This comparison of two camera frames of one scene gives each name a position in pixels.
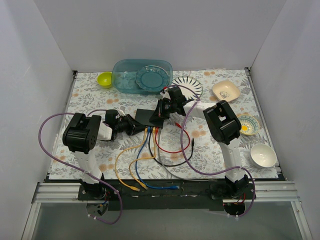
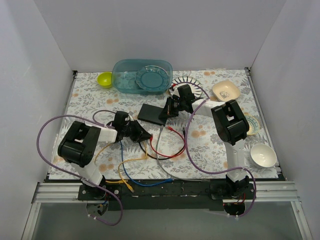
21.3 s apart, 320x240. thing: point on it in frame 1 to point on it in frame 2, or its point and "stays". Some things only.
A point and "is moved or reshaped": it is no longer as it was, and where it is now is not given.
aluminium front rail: [266, 191] stays
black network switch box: [143, 116] is moved or reshaped
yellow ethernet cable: [134, 188] to [110, 181]
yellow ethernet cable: [143, 186] to [130, 159]
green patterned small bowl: [249, 125] stays
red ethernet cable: [178, 125] to [169, 128]
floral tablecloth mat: [165, 135] stays
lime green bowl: [104, 79] stays
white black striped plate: [192, 84] stays
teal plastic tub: [141, 76] stays
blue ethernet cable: [143, 184] to [138, 184]
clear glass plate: [152, 77] stays
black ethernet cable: [150, 144] is moved or reshaped
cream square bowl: [226, 90] stays
